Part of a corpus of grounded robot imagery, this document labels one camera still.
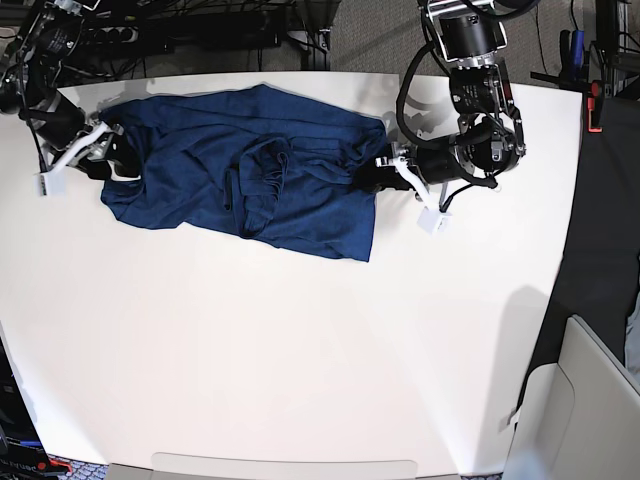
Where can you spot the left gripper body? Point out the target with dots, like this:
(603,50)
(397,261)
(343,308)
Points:
(435,164)

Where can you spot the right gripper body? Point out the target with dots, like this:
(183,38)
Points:
(72,140)

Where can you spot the blue long-sleeve T-shirt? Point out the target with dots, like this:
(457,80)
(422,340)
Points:
(259,163)

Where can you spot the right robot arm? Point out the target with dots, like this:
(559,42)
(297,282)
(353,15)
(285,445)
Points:
(33,60)

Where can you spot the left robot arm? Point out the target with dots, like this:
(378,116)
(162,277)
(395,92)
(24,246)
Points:
(464,38)

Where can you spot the black power strip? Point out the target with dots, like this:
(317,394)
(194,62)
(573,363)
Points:
(110,35)

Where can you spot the black and blue clamp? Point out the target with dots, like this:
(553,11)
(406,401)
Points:
(573,75)

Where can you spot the red and black clamp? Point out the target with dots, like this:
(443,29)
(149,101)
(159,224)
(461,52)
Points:
(595,102)

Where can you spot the white plastic bin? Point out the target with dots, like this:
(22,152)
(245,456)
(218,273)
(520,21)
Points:
(580,415)

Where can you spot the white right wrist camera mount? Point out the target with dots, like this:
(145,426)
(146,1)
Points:
(92,146)

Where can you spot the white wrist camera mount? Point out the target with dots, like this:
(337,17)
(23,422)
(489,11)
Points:
(92,146)
(432,218)

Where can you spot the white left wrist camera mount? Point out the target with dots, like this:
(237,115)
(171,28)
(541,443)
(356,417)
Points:
(432,218)

